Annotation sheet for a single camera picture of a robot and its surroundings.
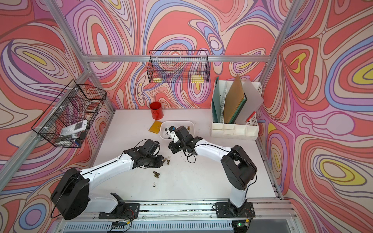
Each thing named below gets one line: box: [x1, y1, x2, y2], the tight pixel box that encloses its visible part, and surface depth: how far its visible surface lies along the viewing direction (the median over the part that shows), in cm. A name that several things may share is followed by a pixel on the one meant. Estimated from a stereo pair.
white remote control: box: [60, 119, 88, 136], surface depth 70 cm
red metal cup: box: [149, 101, 164, 120], surface depth 111 cm
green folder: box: [228, 97, 248, 125], surface depth 92 cm
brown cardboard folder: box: [223, 73, 245, 124], surface depth 103 cm
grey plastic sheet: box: [235, 78, 264, 126], surface depth 92 cm
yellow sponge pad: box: [148, 120, 163, 134], surface depth 110 cm
